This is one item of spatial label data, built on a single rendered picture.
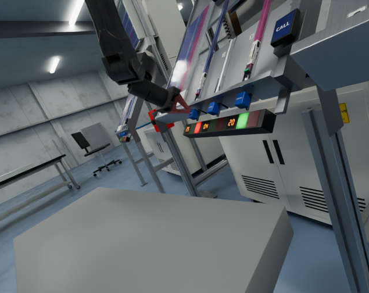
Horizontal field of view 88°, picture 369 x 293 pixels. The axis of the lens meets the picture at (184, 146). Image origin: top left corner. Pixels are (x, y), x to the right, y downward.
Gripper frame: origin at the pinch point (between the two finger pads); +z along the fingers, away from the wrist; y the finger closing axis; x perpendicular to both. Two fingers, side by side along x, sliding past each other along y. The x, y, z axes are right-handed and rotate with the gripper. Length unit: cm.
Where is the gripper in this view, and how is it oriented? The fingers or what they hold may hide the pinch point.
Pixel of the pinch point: (187, 110)
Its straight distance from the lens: 64.6
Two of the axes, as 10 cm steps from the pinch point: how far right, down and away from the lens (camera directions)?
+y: -4.7, -0.4, 8.8
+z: 8.3, 3.1, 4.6
